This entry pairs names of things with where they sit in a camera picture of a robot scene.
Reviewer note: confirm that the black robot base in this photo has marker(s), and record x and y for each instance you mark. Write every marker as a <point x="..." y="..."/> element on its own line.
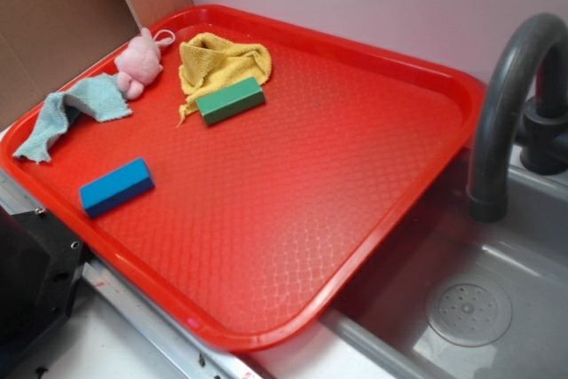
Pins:
<point x="41" y="262"/>

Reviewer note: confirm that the pink plush bunny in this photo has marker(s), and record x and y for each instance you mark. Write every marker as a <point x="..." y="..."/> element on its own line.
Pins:
<point x="141" y="61"/>

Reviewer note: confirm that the light blue cloth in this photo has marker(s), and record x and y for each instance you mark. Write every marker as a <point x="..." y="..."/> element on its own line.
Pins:
<point x="98" y="97"/>

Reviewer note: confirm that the green wooden block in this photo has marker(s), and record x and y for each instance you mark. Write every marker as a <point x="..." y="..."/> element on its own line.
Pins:
<point x="234" y="99"/>

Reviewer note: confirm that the blue wooden block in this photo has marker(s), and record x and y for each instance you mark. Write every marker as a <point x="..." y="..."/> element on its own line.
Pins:
<point x="116" y="187"/>

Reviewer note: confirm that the grey curved faucet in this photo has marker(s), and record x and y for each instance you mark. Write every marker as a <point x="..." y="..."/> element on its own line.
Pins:
<point x="525" y="104"/>

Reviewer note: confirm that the brown cardboard panel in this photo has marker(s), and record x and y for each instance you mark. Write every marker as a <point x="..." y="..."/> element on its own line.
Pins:
<point x="47" y="43"/>

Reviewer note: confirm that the grey plastic sink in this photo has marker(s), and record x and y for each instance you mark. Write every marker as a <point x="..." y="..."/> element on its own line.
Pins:
<point x="381" y="309"/>

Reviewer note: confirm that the yellow knitted cloth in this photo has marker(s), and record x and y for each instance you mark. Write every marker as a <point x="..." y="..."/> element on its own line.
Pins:
<point x="210" y="63"/>

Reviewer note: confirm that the round sink drain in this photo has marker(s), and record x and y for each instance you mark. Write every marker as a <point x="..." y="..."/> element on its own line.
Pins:
<point x="468" y="310"/>

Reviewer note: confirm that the red plastic tray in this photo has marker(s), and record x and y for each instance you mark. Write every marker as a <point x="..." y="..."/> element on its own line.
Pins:
<point x="255" y="223"/>

